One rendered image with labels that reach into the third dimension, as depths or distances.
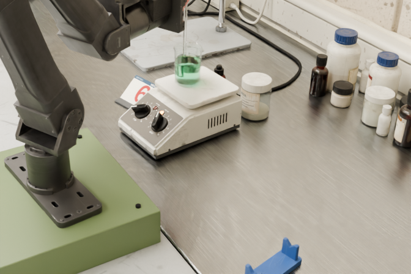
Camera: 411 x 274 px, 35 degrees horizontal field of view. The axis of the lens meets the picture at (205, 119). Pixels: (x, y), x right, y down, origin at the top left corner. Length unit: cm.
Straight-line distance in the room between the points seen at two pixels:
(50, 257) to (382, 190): 56
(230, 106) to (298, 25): 49
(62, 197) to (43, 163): 6
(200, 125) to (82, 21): 36
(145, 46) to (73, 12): 67
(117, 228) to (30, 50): 27
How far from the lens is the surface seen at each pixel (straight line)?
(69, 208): 95
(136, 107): 120
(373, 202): 111
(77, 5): 91
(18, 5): 82
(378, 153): 124
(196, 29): 166
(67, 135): 94
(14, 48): 85
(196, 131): 118
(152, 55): 151
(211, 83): 123
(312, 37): 161
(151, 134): 116
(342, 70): 139
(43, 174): 97
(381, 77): 134
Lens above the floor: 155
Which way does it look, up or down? 31 degrees down
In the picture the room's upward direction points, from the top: 2 degrees clockwise
